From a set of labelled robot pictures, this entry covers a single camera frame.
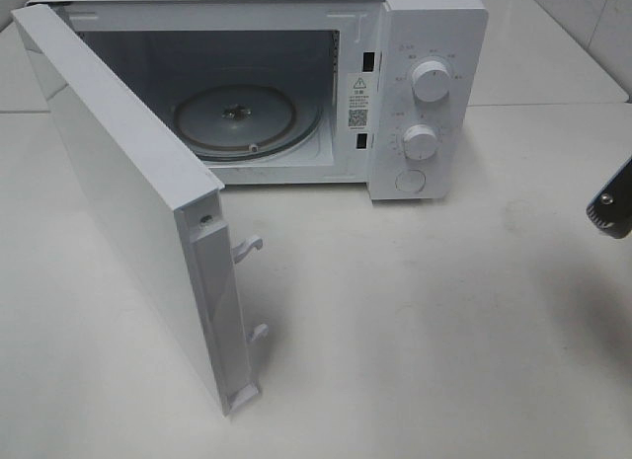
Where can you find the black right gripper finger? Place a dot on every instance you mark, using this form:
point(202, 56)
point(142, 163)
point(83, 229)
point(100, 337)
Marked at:
point(610, 210)

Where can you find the round white door button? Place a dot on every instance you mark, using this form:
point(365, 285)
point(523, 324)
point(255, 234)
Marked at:
point(410, 181)

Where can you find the white control knob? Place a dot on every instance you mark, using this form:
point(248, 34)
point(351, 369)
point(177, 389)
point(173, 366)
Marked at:
point(430, 79)
point(420, 142)

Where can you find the white microwave door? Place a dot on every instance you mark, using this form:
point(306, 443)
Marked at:
point(154, 200)

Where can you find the white microwave oven body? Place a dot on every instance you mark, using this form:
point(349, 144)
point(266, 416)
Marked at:
point(165, 51)

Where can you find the white warning label sticker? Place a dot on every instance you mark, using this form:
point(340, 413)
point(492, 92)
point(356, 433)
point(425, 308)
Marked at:
point(359, 89)

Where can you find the glass microwave turntable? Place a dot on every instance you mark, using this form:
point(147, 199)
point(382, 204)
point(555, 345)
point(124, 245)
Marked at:
point(240, 122)

